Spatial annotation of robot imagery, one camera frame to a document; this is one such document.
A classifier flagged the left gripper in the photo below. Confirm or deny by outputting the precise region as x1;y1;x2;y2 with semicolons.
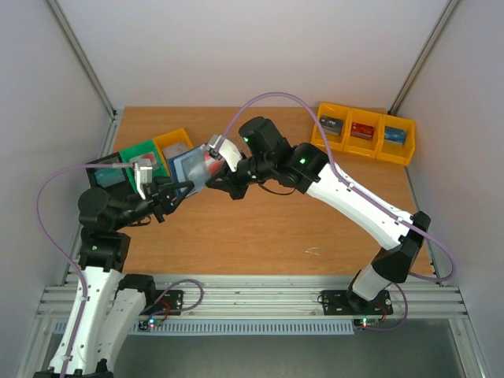
113;175;195;229

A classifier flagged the red credit card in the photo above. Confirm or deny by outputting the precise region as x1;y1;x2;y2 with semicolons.
206;157;224;177

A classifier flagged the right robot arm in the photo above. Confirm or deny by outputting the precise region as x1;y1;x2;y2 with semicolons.
206;117;431;313

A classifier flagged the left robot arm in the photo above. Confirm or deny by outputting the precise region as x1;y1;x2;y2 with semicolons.
34;177;194;377

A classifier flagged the white card stack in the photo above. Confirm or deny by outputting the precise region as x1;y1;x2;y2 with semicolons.
162;142;189;159

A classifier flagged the red spot card stack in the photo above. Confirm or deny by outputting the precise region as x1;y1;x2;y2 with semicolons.
129;151;160;171

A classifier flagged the teal card stack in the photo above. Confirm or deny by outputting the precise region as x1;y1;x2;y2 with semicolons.
93;169;125;188

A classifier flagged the black card stack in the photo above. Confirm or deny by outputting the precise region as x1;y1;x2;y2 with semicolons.
319;116;344;136

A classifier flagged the blue card stack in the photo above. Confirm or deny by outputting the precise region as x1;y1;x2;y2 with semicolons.
384;126;407;146

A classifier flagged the green bin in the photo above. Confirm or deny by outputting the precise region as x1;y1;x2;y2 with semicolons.
119;139;169;177

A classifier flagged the yellow bin left side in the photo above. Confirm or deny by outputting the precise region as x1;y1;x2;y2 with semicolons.
153;128;194;173

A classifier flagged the yellow bin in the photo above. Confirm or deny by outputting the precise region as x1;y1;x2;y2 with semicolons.
343;108;384;158
376;114;416;166
317;102;350;151
153;128;194;173

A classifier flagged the black bin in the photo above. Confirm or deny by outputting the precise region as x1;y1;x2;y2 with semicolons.
86;168;135;199

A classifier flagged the yellow bin far left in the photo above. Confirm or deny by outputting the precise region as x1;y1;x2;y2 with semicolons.
317;102;350;151

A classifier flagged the yellow bin middle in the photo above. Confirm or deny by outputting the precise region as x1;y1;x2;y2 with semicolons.
343;108;384;158

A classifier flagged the left controller board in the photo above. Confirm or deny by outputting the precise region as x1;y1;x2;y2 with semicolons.
137;318;164;332

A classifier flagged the controller board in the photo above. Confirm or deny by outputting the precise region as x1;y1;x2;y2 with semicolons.
353;317;380;329
137;318;164;332

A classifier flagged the yellow bin far right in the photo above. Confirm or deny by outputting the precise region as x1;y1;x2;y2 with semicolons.
376;114;416;166

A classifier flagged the right corner aluminium profile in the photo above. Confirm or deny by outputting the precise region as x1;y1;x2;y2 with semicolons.
387;0;463;116

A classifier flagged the corner aluminium profile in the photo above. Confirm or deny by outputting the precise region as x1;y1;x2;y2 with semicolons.
387;0;463;116
46;0;119;131

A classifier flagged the right controller board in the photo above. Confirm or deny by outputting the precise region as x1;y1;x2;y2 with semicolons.
353;317;380;329

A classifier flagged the left corner aluminium profile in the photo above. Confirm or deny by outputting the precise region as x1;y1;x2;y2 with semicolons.
46;0;119;131

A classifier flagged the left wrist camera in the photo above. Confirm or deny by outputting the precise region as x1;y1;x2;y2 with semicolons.
133;158;153;200

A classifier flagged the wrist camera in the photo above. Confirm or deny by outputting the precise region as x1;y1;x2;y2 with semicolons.
206;135;243;172
133;158;153;200

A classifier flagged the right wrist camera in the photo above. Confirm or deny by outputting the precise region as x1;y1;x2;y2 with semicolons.
206;135;243;172

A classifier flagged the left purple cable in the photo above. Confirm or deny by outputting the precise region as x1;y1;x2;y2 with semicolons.
35;162;137;378

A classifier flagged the purple cable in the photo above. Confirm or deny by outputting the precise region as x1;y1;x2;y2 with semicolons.
222;91;458;285
35;162;137;378

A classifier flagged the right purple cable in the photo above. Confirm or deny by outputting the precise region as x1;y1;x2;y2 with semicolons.
222;91;458;285

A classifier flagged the grey slotted cable duct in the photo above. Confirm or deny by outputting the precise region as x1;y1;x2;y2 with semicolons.
128;320;354;336

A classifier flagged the aluminium rail base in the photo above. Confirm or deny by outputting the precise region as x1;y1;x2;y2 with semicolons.
35;273;469;321

